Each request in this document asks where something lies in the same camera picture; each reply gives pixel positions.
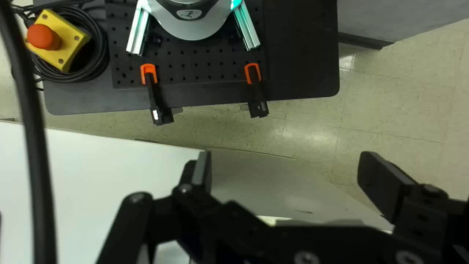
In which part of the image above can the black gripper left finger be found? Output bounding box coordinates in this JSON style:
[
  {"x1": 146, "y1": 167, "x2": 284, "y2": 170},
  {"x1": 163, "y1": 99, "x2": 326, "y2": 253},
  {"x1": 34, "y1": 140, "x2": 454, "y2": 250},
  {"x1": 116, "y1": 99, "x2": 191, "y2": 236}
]
[{"x1": 97, "y1": 149, "x2": 266, "y2": 264}]

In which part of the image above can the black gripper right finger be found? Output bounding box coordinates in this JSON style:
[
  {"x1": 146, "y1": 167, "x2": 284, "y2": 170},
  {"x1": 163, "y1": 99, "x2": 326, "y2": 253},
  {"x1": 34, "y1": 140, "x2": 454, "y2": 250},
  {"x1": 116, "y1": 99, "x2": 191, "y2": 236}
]
[{"x1": 358, "y1": 149, "x2": 469, "y2": 264}]

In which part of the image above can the yellow emergency stop button box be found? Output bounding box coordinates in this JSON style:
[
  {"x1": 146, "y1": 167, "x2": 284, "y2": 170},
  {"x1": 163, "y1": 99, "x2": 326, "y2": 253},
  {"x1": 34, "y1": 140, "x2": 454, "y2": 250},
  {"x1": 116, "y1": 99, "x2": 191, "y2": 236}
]
[{"x1": 24, "y1": 7, "x2": 93, "y2": 73}]

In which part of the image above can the orange black bar clamp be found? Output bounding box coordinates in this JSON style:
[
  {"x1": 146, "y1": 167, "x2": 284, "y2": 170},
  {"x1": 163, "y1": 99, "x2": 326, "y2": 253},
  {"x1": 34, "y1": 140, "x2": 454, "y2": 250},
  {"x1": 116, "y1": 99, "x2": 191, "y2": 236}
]
[
  {"x1": 243, "y1": 61, "x2": 272, "y2": 118},
  {"x1": 140, "y1": 63, "x2": 177, "y2": 127}
]

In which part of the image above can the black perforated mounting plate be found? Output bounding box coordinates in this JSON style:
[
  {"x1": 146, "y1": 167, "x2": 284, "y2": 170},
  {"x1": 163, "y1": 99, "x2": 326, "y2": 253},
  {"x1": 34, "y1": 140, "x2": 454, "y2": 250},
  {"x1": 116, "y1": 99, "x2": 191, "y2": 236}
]
[{"x1": 105, "y1": 0, "x2": 269, "y2": 89}]

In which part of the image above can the silver aluminium profile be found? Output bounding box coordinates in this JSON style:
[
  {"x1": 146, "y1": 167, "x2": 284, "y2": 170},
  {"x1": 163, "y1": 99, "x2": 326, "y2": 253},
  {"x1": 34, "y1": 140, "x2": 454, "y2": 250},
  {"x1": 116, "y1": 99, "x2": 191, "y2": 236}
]
[
  {"x1": 125, "y1": 0, "x2": 159, "y2": 57},
  {"x1": 229, "y1": 0, "x2": 263, "y2": 52}
]

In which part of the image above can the black cart top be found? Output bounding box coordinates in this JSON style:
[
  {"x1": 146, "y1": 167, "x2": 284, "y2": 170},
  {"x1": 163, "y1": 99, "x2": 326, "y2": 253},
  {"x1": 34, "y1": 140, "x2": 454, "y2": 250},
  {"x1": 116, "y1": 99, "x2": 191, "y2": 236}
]
[{"x1": 43, "y1": 0, "x2": 342, "y2": 117}]

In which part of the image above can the coiled black cable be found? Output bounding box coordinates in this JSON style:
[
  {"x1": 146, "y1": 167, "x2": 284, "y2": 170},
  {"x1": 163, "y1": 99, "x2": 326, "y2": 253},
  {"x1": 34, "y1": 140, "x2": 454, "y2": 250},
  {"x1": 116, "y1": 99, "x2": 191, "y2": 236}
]
[{"x1": 14, "y1": 2, "x2": 112, "y2": 85}]

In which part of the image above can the thick black hose cable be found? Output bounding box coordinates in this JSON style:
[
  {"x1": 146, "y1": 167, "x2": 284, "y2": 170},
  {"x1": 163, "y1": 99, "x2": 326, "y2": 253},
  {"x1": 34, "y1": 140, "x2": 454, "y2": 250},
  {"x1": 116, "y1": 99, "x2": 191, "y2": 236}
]
[{"x1": 0, "y1": 0, "x2": 59, "y2": 264}]

